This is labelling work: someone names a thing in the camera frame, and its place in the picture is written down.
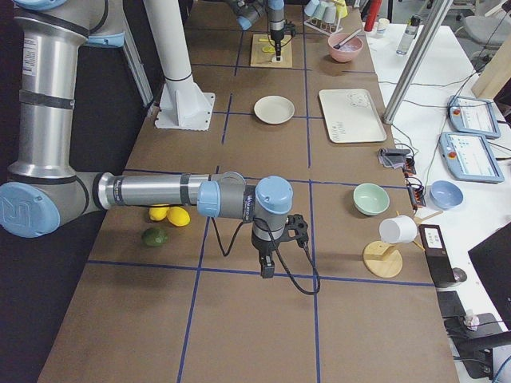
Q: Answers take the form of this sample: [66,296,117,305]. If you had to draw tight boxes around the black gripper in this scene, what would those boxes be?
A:
[269,19,295,61]
[252,214,307,278]

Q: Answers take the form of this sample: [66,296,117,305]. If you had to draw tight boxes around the cream round plate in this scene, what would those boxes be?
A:
[254,95,295,124]

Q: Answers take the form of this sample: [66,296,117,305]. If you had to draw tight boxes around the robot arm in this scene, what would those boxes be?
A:
[1,1,305,289]
[224,0,295,63]

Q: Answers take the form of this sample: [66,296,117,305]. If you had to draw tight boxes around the cream bear serving tray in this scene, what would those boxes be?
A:
[319,89,386,144]

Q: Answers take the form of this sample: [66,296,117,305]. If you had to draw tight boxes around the bamboo cutting board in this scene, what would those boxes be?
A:
[250,34,292,69]

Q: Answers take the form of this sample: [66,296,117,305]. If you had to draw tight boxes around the metal black-tipped stirrer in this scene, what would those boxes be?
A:
[333,28,362,49]

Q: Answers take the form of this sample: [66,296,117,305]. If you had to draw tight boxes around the pink bowl of ice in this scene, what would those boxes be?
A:
[327,33,364,63]

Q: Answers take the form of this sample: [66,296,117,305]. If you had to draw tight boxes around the red bottle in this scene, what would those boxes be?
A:
[364,0,382,32]

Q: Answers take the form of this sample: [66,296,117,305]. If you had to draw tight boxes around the yellow lemon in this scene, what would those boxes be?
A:
[166,206,191,227]
[149,205,170,222]

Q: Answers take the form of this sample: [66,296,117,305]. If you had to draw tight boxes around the dark green avocado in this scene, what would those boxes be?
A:
[141,227,168,247]

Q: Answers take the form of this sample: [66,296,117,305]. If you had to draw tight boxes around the wooden mug tree stand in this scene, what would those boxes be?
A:
[362,211,442,278]

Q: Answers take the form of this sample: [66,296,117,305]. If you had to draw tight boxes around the mint green bowl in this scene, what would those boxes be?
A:
[353,183,390,216]

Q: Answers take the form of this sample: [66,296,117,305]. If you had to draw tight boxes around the clear water bottle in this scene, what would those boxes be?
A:
[396,14,422,55]

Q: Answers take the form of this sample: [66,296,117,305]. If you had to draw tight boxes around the white mug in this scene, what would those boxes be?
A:
[378,215,418,243]

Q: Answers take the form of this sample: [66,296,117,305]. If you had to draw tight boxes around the folded grey cloth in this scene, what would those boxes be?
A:
[378,148,410,169]

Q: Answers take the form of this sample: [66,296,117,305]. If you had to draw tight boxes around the blue bowl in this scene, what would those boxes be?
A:
[430,180,464,210]

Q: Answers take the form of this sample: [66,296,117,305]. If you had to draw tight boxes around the upper teach pendant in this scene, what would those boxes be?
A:
[447,96,501,139]

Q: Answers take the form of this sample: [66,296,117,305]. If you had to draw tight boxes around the teach pendant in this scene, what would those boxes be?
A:
[447,96,501,139]
[439,132,505,184]

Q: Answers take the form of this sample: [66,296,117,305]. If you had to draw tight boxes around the lower teach pendant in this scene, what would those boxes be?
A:
[439,132,505,184]

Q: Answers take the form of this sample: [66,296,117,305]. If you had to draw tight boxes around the black camera cable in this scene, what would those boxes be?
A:
[210,217,321,296]

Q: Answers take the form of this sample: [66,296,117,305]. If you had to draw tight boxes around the white wire cup rack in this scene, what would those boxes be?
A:
[304,0,348,35]

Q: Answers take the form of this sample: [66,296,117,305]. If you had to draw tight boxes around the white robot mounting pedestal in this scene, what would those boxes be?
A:
[144,0,216,131]

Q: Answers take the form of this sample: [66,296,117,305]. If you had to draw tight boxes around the aluminium frame post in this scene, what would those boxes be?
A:
[382,0,454,124]

